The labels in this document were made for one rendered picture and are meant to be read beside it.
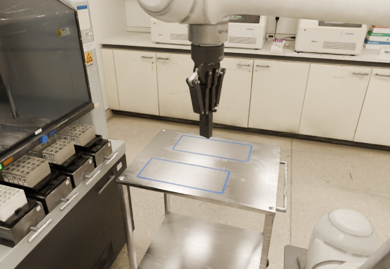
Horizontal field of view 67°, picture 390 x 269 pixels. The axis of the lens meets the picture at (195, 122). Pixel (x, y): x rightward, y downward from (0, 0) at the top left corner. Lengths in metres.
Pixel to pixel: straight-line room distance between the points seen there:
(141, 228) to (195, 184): 1.06
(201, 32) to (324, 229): 0.57
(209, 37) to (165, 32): 2.49
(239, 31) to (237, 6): 2.44
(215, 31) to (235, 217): 1.72
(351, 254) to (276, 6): 0.60
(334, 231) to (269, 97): 2.31
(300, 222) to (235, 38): 1.71
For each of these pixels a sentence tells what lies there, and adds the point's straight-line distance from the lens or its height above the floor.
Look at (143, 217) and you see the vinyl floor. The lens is 2.21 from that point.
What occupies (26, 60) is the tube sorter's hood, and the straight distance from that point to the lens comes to 1.16.
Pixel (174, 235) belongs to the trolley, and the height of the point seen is 0.28.
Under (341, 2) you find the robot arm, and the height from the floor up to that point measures 1.48.
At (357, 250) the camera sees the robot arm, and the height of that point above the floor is 0.95.
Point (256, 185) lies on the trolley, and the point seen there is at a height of 0.82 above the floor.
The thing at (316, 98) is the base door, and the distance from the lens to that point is 3.04.
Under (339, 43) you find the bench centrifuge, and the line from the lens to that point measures 2.92.
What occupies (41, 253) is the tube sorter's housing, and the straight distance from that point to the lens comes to 1.30.
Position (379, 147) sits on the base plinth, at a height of 0.03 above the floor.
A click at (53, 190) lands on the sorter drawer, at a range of 1.24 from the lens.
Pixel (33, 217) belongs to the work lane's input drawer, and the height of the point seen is 0.78.
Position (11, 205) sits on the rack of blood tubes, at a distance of 1.17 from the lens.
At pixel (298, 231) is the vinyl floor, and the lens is 2.20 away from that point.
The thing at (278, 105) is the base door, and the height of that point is 0.37.
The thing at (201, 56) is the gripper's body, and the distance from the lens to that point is 0.65.
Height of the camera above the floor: 1.52
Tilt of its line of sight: 26 degrees down
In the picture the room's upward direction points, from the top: straight up
